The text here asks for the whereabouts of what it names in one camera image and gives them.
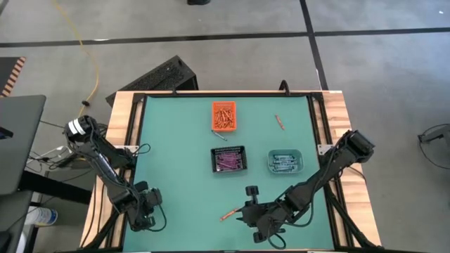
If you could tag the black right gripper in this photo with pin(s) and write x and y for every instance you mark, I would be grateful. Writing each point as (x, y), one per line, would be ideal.
(260, 214)

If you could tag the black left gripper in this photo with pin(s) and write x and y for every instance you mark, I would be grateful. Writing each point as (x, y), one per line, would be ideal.
(142, 214)

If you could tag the orange crayon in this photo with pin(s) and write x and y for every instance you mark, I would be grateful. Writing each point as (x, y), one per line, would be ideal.
(228, 214)
(218, 119)
(280, 122)
(229, 120)
(223, 119)

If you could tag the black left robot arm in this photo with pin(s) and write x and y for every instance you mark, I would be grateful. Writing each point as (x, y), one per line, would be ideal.
(105, 165)

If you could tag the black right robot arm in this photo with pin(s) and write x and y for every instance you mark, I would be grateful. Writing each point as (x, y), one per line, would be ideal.
(316, 182)

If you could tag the green table mat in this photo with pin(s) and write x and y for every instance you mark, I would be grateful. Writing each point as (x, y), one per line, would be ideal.
(190, 196)

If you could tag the black mesh basket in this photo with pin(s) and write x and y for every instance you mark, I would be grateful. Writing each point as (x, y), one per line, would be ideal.
(228, 148)

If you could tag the teal plastic bin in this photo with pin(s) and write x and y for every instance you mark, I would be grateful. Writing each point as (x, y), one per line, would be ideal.
(300, 167)

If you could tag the black power strip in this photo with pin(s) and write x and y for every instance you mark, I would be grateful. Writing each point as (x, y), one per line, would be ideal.
(72, 159)

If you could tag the black desk leg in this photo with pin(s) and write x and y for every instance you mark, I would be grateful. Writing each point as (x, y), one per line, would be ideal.
(52, 188)

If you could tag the clear plastic water bottle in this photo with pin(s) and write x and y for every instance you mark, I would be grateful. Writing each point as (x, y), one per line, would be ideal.
(42, 216)

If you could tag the orange plastic basket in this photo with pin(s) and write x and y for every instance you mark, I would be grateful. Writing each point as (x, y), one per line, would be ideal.
(224, 104)

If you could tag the black keyboard-like crate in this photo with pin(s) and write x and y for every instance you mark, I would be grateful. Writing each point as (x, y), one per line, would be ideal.
(158, 75)

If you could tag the grey side desk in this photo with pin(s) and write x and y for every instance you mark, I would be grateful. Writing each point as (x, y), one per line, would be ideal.
(21, 140)

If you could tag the person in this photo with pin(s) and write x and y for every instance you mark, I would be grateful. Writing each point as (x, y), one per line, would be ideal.
(198, 1)

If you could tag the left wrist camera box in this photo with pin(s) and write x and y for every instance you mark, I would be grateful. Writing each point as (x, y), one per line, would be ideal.
(155, 197)

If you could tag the black table frame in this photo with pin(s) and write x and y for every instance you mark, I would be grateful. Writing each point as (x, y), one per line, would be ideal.
(228, 94)

